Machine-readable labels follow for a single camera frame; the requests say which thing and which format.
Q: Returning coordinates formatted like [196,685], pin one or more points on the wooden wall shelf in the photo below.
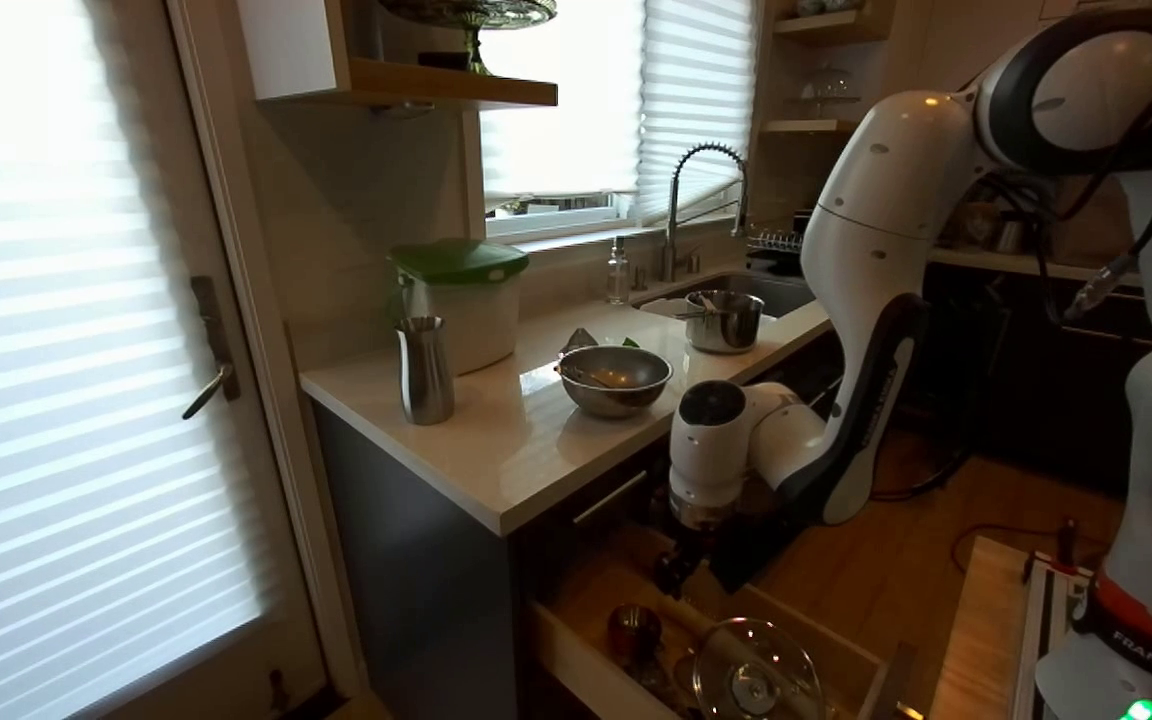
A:
[335,48]

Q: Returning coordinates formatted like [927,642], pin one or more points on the open wooden top drawer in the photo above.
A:
[624,649]

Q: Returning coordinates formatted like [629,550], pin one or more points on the glass pot lid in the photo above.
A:
[741,668]

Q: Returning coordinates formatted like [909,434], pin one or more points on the large steel pot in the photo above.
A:
[721,321]

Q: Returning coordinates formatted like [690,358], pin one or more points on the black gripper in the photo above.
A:
[683,557]

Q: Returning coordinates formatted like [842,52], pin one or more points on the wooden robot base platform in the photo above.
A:
[1014,610]

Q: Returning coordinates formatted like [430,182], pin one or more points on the small steel mixing bowl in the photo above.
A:
[613,382]

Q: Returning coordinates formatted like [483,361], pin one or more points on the door lever handle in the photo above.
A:
[220,382]

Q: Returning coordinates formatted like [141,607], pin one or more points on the steel cylindrical canister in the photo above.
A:
[422,361]

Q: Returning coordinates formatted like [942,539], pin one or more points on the clear soap dispenser bottle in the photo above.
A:
[616,274]

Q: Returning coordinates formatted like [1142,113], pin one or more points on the white bin with green lid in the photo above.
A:
[474,289]

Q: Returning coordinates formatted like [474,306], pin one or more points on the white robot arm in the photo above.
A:
[1032,172]

